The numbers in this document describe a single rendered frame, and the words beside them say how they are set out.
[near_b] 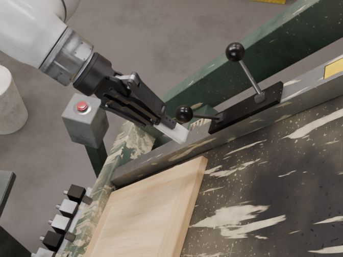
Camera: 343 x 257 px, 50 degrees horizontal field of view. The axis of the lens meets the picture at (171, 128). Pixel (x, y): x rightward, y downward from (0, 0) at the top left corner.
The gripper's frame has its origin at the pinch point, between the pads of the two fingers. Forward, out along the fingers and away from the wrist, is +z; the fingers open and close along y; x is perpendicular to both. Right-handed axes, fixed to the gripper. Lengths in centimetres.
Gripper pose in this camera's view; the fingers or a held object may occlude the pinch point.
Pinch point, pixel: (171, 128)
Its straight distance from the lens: 72.4
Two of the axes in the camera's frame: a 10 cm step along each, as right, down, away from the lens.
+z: 7.7, 5.3, 3.5
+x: 3.0, -7.9, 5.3
